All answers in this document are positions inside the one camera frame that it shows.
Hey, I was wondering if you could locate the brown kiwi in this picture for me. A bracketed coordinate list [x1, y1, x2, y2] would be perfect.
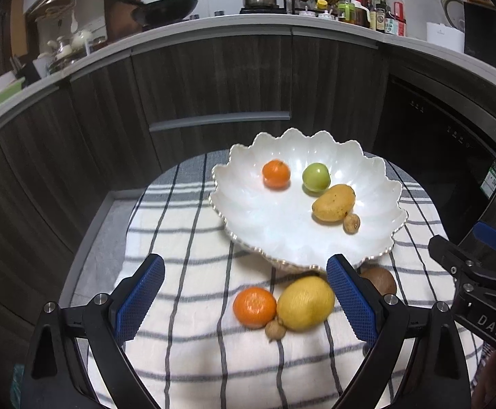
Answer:
[361, 267, 397, 296]

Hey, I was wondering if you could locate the small brown longan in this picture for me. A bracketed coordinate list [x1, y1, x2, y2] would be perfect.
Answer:
[342, 212, 361, 234]

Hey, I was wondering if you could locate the yellow lemon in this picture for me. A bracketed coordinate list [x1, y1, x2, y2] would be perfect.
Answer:
[277, 276, 336, 332]

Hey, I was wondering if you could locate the large orange mandarin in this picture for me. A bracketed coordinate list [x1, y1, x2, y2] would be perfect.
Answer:
[232, 287, 277, 330]

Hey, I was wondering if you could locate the small orange mandarin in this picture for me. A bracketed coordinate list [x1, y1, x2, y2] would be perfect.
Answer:
[262, 160, 291, 189]

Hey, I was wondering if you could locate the built-in black oven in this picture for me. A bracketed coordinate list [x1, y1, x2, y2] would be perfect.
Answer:
[373, 76, 496, 244]

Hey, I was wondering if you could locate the white checkered cloth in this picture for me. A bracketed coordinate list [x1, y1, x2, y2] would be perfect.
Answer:
[69, 149, 485, 409]

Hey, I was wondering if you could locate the yellow mango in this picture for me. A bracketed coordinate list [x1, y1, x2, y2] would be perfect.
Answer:
[312, 184, 356, 223]

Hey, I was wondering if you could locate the green round fruit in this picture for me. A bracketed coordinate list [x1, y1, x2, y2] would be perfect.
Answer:
[303, 163, 331, 193]

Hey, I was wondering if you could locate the white scalloped ceramic bowl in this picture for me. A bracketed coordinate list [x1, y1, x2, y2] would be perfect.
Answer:
[209, 128, 408, 271]

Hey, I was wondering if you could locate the white electric kettle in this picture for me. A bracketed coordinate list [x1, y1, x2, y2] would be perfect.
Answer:
[439, 0, 467, 32]

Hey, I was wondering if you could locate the dark sauce bottle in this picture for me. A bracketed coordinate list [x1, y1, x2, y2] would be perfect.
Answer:
[374, 0, 387, 33]

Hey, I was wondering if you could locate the green jar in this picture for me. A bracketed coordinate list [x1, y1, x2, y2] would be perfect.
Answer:
[337, 1, 356, 24]

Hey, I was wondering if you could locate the green cutting board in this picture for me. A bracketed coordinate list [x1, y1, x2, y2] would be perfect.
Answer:
[0, 78, 25, 104]

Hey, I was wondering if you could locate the white teapot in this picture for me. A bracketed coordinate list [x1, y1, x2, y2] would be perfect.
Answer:
[71, 30, 94, 55]

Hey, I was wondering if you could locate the black wok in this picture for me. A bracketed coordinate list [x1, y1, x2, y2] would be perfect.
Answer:
[118, 0, 198, 28]

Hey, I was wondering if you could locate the grey drawer handle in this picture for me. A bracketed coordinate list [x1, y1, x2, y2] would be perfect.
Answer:
[149, 111, 291, 132]

